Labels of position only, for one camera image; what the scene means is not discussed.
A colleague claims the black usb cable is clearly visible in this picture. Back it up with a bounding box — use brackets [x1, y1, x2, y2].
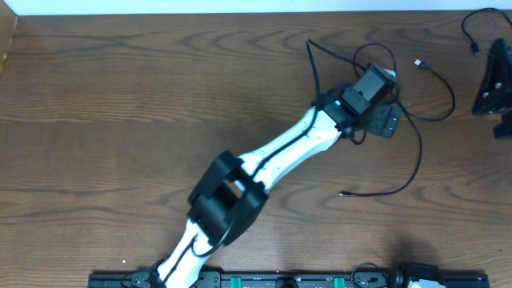
[338, 42, 457, 198]

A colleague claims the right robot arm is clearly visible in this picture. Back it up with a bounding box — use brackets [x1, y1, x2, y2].
[471, 38, 511, 139]

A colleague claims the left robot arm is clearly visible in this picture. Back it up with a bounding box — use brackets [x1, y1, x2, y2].
[151, 64, 397, 287]

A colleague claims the left camera black cable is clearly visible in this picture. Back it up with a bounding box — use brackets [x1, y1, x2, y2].
[154, 38, 369, 288]

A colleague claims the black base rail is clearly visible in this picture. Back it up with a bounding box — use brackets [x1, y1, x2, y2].
[87, 262, 490, 288]

